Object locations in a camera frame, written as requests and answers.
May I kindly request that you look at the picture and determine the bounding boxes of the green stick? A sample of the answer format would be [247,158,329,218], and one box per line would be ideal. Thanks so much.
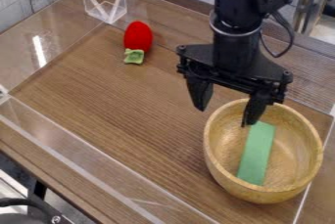
[237,121,275,186]

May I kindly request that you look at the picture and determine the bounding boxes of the clear acrylic tray wall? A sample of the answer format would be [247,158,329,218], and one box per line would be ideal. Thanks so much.
[0,86,218,224]

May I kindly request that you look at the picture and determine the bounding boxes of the red plush strawberry toy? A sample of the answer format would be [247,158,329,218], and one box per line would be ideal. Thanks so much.
[123,21,152,65]

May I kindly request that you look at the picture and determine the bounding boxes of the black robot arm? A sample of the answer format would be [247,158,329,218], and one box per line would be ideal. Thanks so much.
[176,0,293,126]

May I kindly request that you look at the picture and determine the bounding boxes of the clear acrylic corner bracket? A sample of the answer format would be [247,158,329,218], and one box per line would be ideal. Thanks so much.
[82,0,127,24]

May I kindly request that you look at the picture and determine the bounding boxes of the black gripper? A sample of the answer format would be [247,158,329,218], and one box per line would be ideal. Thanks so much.
[176,44,293,127]

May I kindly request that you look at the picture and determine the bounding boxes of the black table leg frame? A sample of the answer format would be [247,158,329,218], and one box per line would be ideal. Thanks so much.
[0,180,76,224]

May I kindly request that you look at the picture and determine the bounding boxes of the brown wooden bowl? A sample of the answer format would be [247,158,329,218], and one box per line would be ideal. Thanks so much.
[202,99,322,204]

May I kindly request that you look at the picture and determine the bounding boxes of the background table leg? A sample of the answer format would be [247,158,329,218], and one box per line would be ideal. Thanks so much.
[293,0,326,35]

